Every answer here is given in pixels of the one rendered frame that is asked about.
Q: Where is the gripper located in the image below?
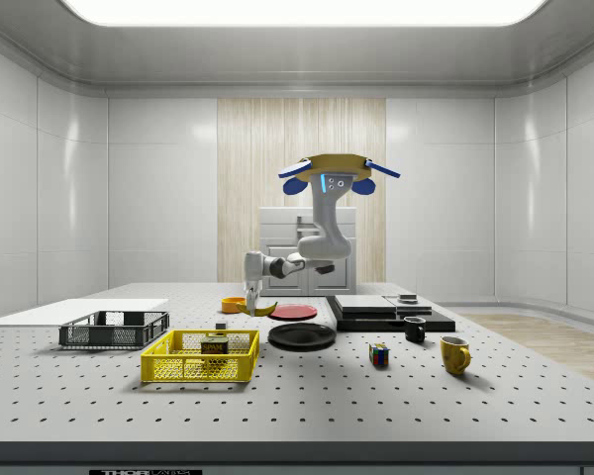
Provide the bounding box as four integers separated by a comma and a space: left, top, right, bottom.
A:
245, 280, 262, 318

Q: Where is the banana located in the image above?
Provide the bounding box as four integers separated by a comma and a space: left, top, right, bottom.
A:
234, 300, 280, 319

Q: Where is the flat-sided can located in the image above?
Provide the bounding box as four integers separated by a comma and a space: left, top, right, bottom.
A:
199, 334, 230, 368

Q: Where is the white cabinet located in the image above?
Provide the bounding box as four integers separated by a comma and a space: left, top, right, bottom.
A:
258, 206, 358, 294

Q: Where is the red plate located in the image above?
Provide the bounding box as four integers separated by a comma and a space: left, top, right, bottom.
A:
267, 303, 318, 321

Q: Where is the black plate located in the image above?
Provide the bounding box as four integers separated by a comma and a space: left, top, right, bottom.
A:
267, 323, 337, 353

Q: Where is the yellow basket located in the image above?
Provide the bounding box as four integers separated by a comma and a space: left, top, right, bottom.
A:
139, 329, 261, 384

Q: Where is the black stove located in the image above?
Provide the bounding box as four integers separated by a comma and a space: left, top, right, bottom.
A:
325, 292, 458, 333

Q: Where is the puzzle cube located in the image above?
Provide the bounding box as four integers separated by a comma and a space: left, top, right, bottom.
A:
367, 342, 391, 368

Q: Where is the black mug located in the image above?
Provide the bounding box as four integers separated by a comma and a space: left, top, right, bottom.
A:
403, 316, 427, 343

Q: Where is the dark grey basket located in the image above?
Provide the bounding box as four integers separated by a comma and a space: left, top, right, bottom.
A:
57, 310, 171, 351

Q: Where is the yellow mug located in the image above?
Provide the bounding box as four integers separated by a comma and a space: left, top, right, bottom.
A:
440, 335, 473, 376

